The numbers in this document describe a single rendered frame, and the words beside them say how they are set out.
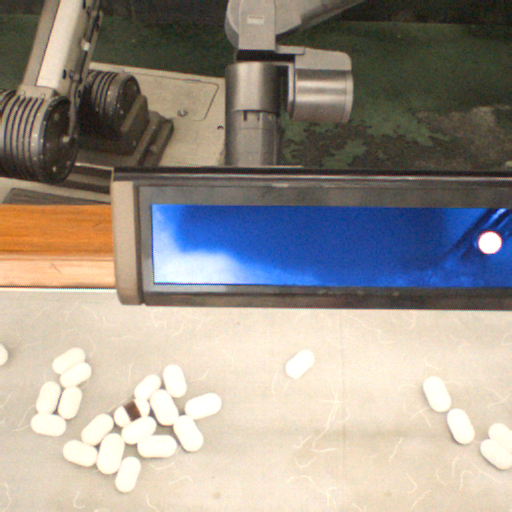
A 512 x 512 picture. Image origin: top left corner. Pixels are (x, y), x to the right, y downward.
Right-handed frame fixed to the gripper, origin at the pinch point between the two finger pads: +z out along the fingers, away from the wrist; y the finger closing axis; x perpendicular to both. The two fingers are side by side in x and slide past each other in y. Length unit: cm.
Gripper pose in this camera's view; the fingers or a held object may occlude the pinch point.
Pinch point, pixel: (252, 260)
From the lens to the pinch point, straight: 69.5
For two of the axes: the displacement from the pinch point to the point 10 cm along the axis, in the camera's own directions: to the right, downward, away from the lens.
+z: 0.0, 10.0, -0.2
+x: 0.2, 0.2, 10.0
